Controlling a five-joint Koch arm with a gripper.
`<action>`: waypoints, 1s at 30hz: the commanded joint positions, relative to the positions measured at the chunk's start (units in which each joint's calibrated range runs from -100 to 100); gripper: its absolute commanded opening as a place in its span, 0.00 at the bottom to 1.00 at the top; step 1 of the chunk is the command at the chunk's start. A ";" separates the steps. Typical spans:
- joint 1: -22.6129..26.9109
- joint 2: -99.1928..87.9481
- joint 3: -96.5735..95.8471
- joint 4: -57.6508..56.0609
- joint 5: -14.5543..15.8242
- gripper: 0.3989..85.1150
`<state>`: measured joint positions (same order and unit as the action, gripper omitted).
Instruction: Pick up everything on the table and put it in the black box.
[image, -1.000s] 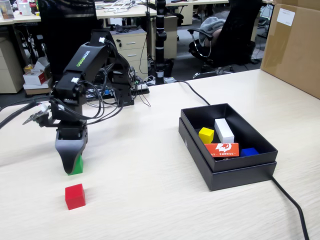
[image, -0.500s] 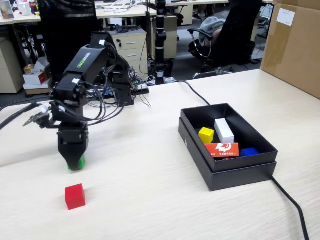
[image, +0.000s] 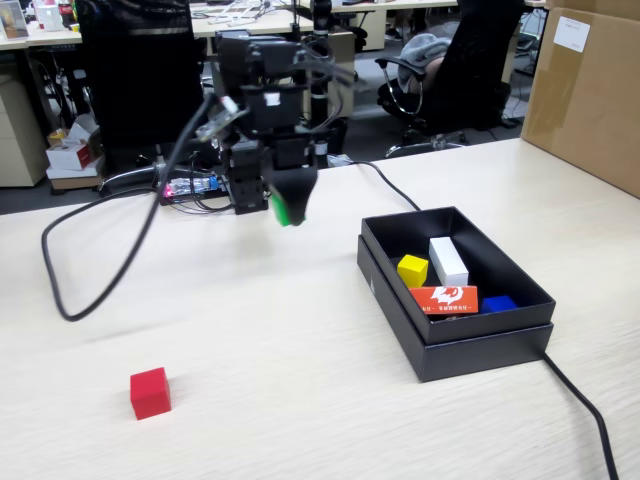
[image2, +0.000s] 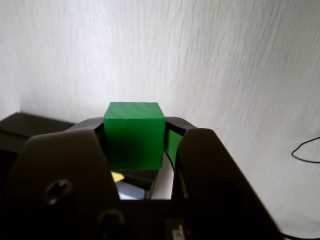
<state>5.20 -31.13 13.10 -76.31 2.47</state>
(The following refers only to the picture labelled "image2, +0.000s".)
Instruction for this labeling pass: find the thin black looped wire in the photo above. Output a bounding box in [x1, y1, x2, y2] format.
[290, 135, 320, 164]

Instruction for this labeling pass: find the green wooden cube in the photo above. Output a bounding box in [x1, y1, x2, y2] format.
[103, 100, 167, 171]

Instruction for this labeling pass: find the black cardboard box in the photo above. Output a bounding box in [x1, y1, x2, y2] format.
[0, 111, 161, 201]

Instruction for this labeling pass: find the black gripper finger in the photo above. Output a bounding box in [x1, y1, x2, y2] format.
[4, 116, 121, 240]
[163, 116, 281, 240]

